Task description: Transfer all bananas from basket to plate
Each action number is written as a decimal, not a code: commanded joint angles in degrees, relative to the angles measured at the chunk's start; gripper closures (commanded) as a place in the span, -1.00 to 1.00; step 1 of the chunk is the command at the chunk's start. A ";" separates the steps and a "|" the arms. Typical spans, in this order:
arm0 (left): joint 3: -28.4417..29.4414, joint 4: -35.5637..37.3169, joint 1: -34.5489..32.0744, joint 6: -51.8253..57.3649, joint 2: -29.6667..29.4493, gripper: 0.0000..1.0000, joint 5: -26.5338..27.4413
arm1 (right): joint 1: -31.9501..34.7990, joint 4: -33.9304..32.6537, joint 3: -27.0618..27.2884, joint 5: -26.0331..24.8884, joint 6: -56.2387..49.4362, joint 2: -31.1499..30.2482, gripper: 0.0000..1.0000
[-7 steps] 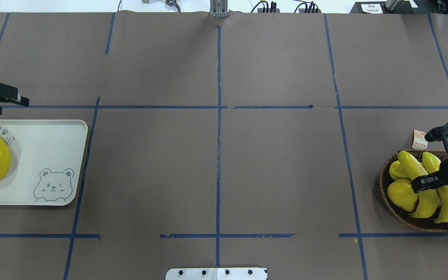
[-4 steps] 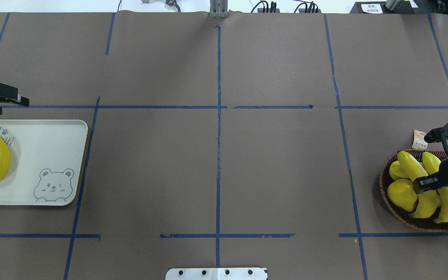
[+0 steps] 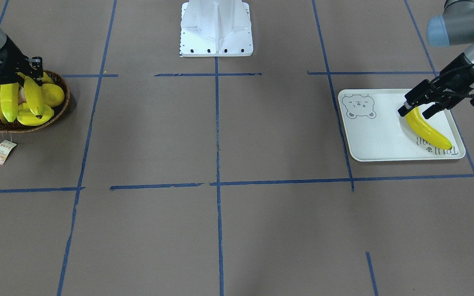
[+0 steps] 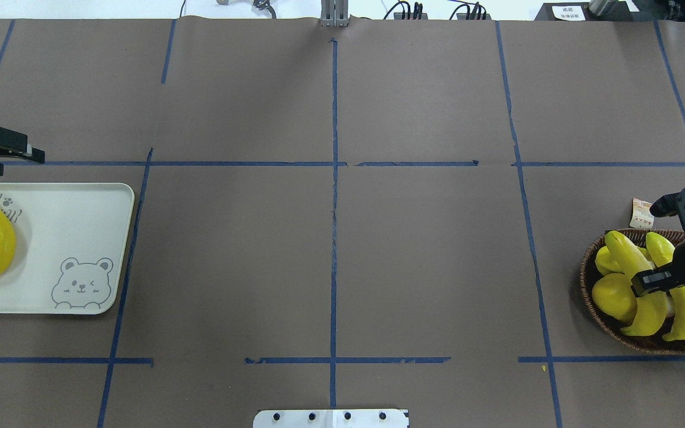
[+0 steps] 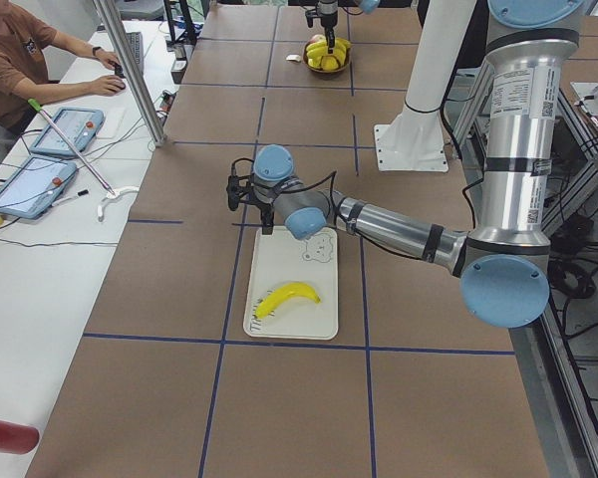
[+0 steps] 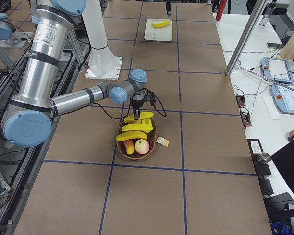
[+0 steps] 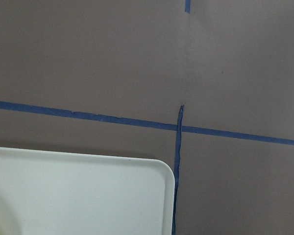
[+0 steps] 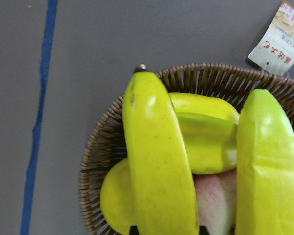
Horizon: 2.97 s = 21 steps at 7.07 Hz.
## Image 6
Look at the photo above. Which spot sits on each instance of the lower teach pendant tablet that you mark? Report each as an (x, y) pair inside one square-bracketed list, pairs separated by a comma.
[(283, 98)]

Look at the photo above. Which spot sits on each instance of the white bear tray plate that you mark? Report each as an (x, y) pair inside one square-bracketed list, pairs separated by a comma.
[(161, 34)]

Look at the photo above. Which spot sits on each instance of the aluminium frame post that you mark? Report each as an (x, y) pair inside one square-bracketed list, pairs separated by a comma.
[(250, 25)]

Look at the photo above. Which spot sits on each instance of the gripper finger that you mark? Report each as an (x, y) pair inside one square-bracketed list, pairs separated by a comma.
[(168, 7)]

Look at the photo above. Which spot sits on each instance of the yellow lemon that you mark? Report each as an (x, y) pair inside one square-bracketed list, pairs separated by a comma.
[(147, 121)]

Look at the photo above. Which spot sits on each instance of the woven brown basket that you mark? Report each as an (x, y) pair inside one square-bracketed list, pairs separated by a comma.
[(151, 138)]

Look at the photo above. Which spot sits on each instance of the paper price tag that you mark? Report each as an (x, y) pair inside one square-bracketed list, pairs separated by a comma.
[(162, 141)]

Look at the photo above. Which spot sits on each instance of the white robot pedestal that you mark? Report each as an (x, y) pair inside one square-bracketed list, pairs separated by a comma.
[(102, 63)]

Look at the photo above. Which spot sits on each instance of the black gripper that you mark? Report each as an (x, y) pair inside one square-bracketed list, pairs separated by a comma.
[(136, 105)]

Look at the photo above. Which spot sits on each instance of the upper teach pendant tablet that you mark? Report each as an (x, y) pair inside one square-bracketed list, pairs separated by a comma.
[(277, 70)]

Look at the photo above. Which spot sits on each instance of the teach pendant tablet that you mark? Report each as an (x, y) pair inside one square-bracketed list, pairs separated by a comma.
[(277, 70), (283, 98)]

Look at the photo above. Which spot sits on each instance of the orange yellow mango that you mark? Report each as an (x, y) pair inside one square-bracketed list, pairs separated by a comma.
[(129, 147)]

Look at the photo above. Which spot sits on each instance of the yellow banana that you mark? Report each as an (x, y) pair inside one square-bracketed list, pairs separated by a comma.
[(143, 115), (160, 24), (137, 127), (131, 135)]

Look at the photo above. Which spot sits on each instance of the red cylinder bottle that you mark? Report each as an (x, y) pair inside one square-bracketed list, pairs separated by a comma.
[(221, 7)]

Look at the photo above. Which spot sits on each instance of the red green apple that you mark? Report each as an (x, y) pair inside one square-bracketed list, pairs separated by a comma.
[(142, 146)]

